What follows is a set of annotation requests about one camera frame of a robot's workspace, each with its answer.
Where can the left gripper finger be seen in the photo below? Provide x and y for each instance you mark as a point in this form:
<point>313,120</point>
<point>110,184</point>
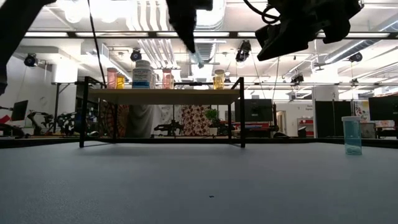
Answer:
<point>186,25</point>

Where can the black partition panel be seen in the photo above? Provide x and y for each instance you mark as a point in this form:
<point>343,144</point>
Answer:
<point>332,118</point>

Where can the grey hanging cloth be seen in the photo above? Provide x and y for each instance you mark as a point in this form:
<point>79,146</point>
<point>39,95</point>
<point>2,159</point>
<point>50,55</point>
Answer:
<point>141,121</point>

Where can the wooden shelf with black frame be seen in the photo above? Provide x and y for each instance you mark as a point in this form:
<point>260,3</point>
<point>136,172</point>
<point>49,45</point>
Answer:
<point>161,96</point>

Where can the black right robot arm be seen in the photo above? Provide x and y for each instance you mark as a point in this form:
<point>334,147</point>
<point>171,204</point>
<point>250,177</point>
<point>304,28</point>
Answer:
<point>342,12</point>

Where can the red storage shelving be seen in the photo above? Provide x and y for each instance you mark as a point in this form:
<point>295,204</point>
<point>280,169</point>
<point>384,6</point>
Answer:
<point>306,126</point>

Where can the red translucent pill bottle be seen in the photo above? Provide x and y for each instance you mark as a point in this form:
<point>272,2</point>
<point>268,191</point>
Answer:
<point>112,78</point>

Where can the small background potted plant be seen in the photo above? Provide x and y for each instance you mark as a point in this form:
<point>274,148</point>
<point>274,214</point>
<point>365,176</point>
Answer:
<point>213,119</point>

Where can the orange translucent pill bottle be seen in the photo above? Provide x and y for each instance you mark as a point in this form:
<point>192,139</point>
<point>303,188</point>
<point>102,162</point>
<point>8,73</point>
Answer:
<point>121,82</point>
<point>213,83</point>

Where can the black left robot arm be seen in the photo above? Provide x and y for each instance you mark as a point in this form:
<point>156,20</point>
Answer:
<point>15,25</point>

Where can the black ceiling spotlight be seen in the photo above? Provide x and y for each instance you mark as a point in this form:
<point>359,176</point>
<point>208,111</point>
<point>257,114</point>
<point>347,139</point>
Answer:
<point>136,55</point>
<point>297,78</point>
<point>243,51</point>
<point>31,60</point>
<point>355,57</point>

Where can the patterned hanging cloth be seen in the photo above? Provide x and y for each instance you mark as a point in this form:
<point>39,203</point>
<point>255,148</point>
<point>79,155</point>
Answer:
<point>194,119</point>
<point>121,119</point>

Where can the black background robot arm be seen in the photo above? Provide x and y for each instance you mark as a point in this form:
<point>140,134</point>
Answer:
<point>46,121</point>
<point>169,127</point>

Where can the large white medicine bottle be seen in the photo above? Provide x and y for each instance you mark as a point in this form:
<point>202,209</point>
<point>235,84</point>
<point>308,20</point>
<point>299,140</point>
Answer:
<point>142,76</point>
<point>154,77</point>

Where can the black monitor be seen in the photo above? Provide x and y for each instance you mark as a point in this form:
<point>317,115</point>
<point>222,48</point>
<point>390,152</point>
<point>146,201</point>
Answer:
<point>253,110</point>
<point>19,110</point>
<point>384,107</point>

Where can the small white piece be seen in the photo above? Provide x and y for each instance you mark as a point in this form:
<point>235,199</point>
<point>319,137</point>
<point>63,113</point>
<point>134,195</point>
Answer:
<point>167,79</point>

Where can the blue-grey table mat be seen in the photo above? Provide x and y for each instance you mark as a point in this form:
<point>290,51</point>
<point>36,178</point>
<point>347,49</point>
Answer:
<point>186,186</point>

